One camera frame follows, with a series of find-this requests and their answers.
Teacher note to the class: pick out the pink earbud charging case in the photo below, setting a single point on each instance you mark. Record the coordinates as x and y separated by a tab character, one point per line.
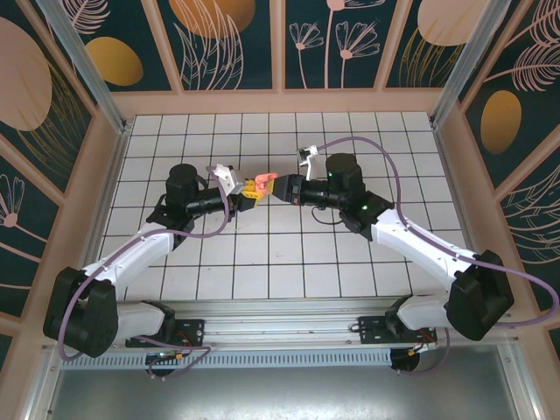
264	179

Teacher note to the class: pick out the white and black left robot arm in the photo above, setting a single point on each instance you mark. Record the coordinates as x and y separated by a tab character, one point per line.
131	254

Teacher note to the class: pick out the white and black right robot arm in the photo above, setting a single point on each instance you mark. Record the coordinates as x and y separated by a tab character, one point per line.
420	245

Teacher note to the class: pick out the small green circuit board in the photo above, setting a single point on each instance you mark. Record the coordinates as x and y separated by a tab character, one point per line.
164	356

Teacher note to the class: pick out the grey metal sheet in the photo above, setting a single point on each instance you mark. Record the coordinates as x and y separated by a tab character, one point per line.
280	394

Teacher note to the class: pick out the aluminium mounting rail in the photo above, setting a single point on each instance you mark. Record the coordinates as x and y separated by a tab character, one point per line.
280	326

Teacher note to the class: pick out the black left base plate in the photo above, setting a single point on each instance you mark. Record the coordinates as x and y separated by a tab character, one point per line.
192	328

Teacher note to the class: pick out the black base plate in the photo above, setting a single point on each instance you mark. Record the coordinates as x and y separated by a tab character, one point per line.
369	328
192	328

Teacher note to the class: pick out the aluminium frame post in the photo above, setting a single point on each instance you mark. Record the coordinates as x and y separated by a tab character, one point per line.
85	65
465	65

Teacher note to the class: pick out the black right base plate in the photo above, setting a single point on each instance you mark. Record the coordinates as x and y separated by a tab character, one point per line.
369	328

